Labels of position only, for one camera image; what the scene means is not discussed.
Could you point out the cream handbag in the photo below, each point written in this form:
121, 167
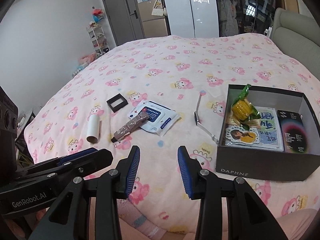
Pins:
158, 11

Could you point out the pink printed blanket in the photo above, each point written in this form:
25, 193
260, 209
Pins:
175, 67

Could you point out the white wardrobe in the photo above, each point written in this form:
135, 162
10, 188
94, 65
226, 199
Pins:
190, 7

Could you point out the pile of plush toys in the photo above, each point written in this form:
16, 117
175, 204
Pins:
85, 61

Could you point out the open clothes closet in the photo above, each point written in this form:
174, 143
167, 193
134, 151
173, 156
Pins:
240, 7

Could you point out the grey door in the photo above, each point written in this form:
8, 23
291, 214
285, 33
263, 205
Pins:
120, 12

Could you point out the printed bead art pack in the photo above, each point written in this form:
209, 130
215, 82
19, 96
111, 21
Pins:
268, 130

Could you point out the dark grey shoe box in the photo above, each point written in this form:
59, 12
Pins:
262, 165

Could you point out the white cardboard roll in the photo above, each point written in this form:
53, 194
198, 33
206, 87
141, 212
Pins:
94, 127

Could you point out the brown wrapped bar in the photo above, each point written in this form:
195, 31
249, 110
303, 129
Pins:
127, 127

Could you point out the small black frame box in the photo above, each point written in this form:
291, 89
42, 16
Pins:
120, 108

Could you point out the yellow corn snack packet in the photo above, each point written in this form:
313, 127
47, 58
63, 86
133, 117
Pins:
241, 107

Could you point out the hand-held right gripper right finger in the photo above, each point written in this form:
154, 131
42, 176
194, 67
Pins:
185, 172

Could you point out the white storage rack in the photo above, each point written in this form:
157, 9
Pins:
98, 40

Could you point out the white wall charger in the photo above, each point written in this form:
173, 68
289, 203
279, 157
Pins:
268, 32

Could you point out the black screen protector box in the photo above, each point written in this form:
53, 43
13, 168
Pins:
292, 135

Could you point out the grey green headboard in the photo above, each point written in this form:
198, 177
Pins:
297, 32

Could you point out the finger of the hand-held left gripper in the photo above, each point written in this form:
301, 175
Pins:
97, 158
80, 153

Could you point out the colourful toy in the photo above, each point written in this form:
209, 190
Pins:
98, 15

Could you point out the yellow cartoon sticker pack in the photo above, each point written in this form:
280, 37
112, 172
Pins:
241, 136

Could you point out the blue white wet wipes pack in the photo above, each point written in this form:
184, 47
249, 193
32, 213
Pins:
160, 115

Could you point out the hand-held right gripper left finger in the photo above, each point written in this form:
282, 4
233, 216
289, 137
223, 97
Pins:
132, 170

